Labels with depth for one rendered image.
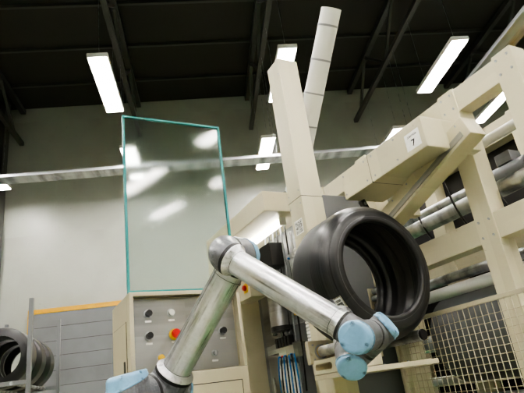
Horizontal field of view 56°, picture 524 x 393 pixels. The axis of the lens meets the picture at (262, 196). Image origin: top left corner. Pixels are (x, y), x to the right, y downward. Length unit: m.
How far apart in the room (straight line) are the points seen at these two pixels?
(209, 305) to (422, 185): 1.15
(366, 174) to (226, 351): 1.10
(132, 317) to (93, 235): 9.80
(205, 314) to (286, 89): 1.43
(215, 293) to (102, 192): 10.74
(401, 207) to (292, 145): 0.64
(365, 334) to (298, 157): 1.37
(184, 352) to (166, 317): 0.55
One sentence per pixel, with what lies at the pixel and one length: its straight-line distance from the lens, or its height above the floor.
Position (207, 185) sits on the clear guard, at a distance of 2.71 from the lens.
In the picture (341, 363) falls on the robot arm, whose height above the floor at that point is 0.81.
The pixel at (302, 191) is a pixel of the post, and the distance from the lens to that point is 2.51.
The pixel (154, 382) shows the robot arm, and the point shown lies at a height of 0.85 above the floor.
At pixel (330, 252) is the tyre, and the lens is 1.99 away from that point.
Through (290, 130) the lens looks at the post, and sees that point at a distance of 2.66.
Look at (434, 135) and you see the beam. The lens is 2.28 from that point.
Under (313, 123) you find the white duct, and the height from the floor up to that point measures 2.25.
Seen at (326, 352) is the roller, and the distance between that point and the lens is 2.21.
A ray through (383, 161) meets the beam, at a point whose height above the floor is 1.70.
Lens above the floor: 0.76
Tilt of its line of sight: 22 degrees up
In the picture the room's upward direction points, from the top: 8 degrees counter-clockwise
